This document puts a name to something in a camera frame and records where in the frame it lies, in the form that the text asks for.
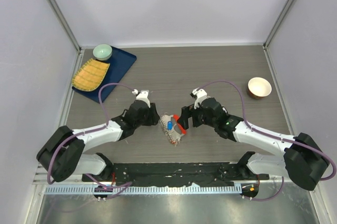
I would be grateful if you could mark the slotted cable duct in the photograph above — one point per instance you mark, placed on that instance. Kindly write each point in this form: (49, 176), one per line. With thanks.
(91, 189)

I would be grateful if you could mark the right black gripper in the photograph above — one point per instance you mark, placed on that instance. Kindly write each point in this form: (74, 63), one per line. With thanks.
(187, 112)

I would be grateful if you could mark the blue key tag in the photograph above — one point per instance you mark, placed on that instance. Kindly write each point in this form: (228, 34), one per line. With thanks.
(169, 125)

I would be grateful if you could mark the grey keyring holder red handle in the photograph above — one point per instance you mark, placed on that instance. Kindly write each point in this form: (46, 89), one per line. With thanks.
(172, 129)

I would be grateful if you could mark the white brown bowl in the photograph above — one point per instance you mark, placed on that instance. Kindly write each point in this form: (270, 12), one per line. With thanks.
(258, 88)

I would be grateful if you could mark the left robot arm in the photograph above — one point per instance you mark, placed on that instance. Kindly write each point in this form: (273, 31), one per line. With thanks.
(65, 155)

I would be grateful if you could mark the green ceramic bowl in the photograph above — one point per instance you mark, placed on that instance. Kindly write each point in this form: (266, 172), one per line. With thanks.
(102, 52)

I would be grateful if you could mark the blue tray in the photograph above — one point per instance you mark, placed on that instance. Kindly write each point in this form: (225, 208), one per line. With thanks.
(120, 62)

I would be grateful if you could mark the right aluminium frame post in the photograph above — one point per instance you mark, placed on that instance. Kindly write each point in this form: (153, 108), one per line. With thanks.
(277, 24)

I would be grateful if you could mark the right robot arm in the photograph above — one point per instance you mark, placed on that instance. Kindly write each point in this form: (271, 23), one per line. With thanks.
(295, 157)

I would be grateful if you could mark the left aluminium frame post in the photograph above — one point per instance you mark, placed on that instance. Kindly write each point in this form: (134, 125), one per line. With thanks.
(63, 22)

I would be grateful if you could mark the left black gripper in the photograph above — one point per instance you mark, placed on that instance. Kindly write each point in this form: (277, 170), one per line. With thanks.
(154, 116)

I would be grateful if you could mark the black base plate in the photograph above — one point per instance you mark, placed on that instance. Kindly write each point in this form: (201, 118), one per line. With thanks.
(204, 174)

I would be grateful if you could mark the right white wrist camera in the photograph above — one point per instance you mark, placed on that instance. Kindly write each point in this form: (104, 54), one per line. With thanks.
(199, 95)

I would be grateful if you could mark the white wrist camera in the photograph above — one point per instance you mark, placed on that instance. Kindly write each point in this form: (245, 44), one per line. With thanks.
(142, 95)
(199, 95)

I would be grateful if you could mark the yellow woven mat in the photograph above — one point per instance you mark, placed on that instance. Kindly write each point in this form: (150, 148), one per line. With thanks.
(89, 77)

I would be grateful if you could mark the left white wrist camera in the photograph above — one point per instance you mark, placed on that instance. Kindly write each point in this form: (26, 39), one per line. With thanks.
(142, 95)

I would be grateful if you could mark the aluminium frame post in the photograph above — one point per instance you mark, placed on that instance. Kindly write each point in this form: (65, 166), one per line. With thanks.
(277, 24)
(63, 22)

